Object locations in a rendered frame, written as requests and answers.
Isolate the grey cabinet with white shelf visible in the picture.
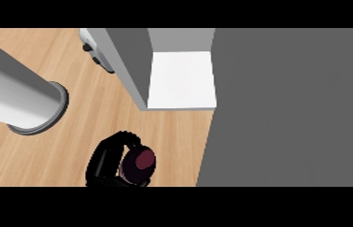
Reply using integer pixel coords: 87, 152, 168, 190
87, 28, 219, 112

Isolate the white appliance with black knobs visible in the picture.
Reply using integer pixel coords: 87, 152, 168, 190
78, 28, 117, 75

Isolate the dark grey cabinet door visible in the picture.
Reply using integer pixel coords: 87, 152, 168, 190
196, 28, 353, 188

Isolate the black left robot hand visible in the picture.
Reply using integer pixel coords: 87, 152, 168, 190
84, 130, 152, 188

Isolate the dark red wine bottle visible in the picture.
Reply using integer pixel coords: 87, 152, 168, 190
118, 144, 158, 186

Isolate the grey cylindrical appliance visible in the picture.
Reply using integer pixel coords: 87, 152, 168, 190
0, 48, 71, 136

